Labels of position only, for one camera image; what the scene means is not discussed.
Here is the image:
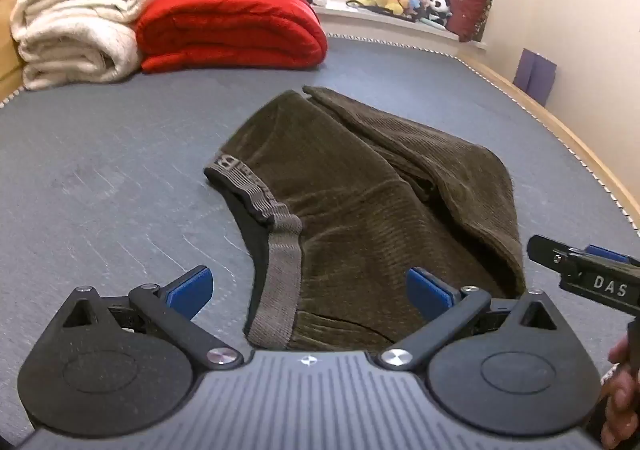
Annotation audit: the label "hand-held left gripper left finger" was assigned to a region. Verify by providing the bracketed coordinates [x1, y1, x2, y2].
[60, 266, 244, 371]

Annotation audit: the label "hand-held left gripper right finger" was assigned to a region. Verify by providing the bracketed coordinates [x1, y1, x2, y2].
[378, 267, 566, 372]

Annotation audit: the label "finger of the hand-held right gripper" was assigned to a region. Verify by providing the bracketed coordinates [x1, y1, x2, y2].
[527, 235, 640, 271]

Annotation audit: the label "olive brown corduroy pants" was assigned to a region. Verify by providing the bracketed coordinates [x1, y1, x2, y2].
[203, 86, 527, 356]

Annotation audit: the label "person's right hand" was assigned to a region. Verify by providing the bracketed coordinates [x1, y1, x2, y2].
[599, 330, 640, 450]

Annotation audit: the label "purple folder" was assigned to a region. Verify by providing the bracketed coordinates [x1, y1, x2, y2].
[513, 48, 558, 106]

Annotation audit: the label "dark red cushion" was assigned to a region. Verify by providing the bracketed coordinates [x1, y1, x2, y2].
[444, 0, 495, 43]

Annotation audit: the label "panda plush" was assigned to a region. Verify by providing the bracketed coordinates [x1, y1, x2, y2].
[429, 0, 454, 26]

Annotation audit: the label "red folded blanket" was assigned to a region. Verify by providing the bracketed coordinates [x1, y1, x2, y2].
[135, 0, 329, 74]

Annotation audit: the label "white window sill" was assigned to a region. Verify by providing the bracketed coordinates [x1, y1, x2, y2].
[311, 4, 488, 51]

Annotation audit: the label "cream folded blanket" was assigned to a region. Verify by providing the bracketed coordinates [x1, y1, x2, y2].
[10, 0, 160, 91]

